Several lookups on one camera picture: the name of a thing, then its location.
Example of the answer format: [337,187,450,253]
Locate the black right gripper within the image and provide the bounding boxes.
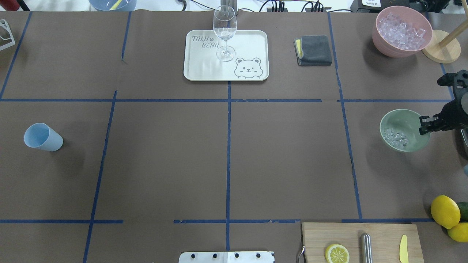
[419,72,468,135]

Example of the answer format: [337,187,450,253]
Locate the light green bowl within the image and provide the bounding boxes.
[379,109,430,153]

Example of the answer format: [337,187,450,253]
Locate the light blue plastic cup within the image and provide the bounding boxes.
[23,123,64,152]

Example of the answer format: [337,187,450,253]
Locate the pink bowl of ice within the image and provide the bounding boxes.
[372,5,433,58]

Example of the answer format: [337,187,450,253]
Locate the blue bowl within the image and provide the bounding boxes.
[89,0,137,12]

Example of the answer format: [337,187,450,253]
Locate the wooden mug tree stand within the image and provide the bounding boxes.
[422,20,468,64]

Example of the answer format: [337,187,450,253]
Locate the yellow lemon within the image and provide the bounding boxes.
[430,195,461,229]
[447,222,468,243]

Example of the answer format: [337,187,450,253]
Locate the green lime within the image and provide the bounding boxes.
[457,202,468,222]

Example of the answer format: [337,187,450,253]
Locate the wooden cutting board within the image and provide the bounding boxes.
[302,222,424,263]

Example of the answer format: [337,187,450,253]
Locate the yellow plastic knife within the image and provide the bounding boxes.
[399,235,408,263]

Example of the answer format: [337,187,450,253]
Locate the lemon half slice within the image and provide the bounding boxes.
[324,244,350,263]

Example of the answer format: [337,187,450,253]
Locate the cream bear tray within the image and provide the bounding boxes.
[184,30,269,81]

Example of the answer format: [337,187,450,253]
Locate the clear wine glass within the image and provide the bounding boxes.
[213,5,237,62]

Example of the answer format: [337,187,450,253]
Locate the yellow plastic fork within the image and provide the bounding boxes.
[109,0,122,11]

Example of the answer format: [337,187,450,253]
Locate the red bottle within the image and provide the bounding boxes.
[0,0,21,11]

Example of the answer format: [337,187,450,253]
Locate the metal handled knife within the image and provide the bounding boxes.
[361,233,373,263]

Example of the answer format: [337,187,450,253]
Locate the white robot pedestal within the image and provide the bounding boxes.
[178,251,275,263]

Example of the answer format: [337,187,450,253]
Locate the white wire cup rack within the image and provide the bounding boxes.
[0,19,16,50]

